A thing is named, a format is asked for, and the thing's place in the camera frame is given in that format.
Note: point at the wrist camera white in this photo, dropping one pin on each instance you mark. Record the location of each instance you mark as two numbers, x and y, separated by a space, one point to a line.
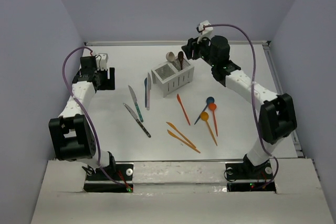
204 29
102 60

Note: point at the beige long spoon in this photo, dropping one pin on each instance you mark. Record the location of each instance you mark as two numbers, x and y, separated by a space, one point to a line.
173 59

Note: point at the dark brown wooden spoon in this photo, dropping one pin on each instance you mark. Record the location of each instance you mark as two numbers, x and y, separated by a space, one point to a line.
180 56

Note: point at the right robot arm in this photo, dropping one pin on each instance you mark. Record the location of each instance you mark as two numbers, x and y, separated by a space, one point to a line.
274 113

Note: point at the metal knife black handle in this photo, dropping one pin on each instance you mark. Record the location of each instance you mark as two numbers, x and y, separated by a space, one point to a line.
137 120

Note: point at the orange-red plastic knife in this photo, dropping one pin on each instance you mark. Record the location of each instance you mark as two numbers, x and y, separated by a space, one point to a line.
183 109

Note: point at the yellow plastic knife lower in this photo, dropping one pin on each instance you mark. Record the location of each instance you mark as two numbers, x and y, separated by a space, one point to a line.
184 142

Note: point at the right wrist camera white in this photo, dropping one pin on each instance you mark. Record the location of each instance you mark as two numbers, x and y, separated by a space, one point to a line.
204 29

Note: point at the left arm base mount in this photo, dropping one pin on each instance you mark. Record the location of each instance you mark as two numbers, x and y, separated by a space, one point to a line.
117 181

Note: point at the white two-compartment utensil caddy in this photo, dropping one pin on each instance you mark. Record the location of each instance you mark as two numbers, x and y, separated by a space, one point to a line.
171 75

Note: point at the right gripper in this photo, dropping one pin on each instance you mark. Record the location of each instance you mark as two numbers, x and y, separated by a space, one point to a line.
192 45

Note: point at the yellow plastic knife upper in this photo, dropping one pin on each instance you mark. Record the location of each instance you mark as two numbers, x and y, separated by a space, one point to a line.
180 134

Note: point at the metal knife teal handle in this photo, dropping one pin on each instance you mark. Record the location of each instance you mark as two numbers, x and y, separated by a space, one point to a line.
134 98

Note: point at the blue plastic knife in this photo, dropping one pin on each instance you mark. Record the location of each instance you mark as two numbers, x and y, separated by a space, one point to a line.
145 92

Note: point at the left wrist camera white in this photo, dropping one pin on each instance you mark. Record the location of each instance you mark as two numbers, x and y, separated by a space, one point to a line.
102 60

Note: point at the yellow plastic knife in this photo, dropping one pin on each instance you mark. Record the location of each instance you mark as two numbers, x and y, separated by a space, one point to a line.
180 134
184 142

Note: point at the orange-red plastic spoon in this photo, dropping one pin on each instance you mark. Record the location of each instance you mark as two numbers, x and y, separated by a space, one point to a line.
213 107

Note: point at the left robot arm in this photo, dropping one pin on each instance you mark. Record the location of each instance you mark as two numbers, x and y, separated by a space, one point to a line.
71 134

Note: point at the blue plastic spoon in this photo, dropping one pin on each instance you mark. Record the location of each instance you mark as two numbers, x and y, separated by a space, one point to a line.
208 101

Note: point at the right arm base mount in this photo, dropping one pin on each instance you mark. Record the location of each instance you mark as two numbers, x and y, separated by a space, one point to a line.
241 180

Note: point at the pink plastic knife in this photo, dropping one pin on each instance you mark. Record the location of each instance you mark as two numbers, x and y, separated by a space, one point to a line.
149 81

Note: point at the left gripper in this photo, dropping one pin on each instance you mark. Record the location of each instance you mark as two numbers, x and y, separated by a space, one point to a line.
108 84

